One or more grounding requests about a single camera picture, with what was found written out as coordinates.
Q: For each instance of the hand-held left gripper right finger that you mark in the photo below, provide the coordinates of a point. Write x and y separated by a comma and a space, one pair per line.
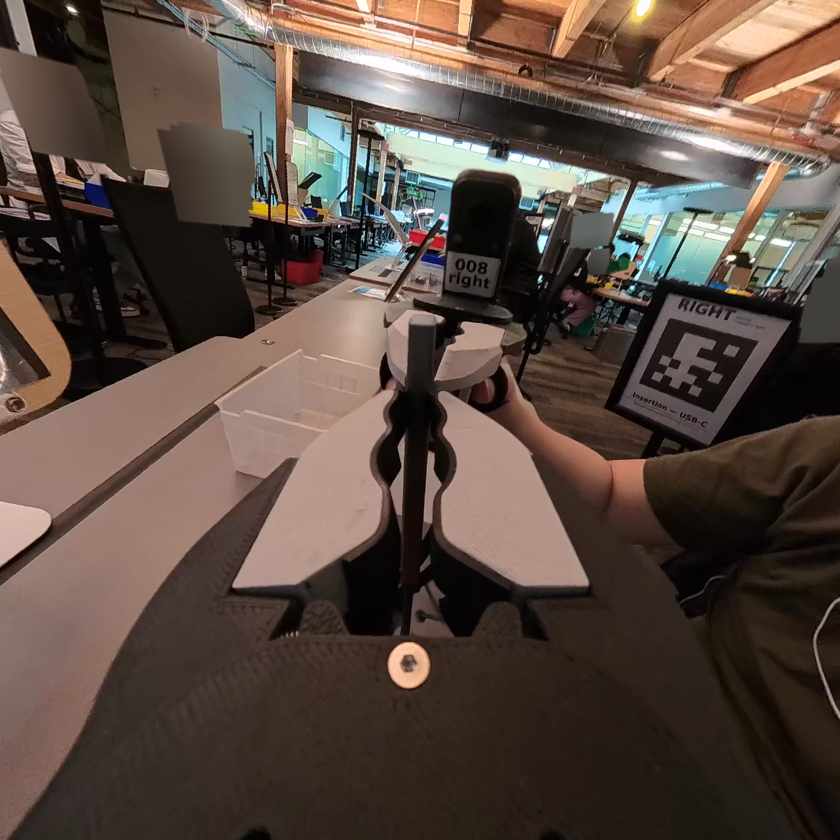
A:
505, 512

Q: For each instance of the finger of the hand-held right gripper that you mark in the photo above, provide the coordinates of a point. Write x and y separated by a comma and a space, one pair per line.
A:
397, 348
472, 354

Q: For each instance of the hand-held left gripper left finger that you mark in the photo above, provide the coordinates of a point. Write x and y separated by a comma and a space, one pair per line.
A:
315, 505

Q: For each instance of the dark grey divider panel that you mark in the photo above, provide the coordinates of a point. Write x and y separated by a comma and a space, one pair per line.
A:
420, 367

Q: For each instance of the person's right forearm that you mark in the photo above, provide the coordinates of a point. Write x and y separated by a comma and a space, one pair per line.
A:
577, 472

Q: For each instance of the person's right hand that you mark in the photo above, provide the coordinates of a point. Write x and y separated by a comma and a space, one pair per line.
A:
522, 413

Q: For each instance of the blue printed leaflet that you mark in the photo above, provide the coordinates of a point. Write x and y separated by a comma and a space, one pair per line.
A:
367, 291

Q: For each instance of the ceiling projector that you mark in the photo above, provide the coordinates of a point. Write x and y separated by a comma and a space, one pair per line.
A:
499, 151

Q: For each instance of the tablet on white stand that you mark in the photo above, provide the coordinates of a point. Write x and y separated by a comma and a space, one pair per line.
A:
405, 275

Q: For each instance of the clear plastic divided bin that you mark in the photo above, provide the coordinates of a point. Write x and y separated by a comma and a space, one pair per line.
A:
262, 420

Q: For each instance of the red plastic bin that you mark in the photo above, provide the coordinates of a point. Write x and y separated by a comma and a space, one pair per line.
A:
302, 269

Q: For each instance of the yellow plastic bin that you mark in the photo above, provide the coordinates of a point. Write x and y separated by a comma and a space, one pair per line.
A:
266, 210

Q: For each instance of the black floor lamp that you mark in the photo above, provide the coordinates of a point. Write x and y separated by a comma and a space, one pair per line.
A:
697, 210

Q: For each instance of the black framed marker sign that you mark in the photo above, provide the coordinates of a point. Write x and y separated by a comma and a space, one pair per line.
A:
695, 367

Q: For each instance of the black office chair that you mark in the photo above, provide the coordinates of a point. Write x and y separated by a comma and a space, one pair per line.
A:
177, 282

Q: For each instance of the white stand base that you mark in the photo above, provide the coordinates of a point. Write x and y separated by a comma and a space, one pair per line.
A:
19, 531

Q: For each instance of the wooden sign board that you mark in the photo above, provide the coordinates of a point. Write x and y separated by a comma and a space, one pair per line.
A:
56, 354

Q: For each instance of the blue plastic bin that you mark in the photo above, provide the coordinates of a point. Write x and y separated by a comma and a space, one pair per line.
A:
98, 197

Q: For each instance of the black stanchion post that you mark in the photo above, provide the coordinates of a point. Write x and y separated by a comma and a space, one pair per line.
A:
285, 302
269, 309

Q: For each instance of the silver spiral duct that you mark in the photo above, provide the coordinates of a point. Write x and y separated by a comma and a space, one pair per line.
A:
787, 161

